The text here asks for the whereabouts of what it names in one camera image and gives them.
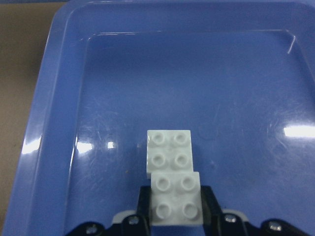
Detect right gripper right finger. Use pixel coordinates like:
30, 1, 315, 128
201, 185, 222, 236

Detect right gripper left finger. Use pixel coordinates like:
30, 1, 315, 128
136, 186, 152, 236

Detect white block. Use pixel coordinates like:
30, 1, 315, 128
146, 130, 193, 179
151, 172, 203, 226

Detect blue plastic tray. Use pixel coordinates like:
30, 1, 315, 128
3, 0, 315, 236

